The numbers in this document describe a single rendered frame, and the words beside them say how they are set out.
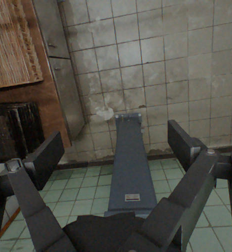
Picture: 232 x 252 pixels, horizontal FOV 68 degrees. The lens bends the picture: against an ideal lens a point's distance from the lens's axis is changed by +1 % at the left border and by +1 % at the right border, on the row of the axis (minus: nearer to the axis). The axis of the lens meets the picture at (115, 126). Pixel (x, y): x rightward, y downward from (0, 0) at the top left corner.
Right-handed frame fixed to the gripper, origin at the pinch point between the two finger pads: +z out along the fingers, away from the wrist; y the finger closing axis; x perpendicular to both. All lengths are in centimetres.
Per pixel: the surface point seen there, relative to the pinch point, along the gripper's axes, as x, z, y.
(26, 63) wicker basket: 13, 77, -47
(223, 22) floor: 28, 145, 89
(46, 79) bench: 3, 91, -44
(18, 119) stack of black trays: -14, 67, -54
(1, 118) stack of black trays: -12, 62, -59
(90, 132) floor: -58, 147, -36
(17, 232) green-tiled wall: -94, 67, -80
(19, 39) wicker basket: 24, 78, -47
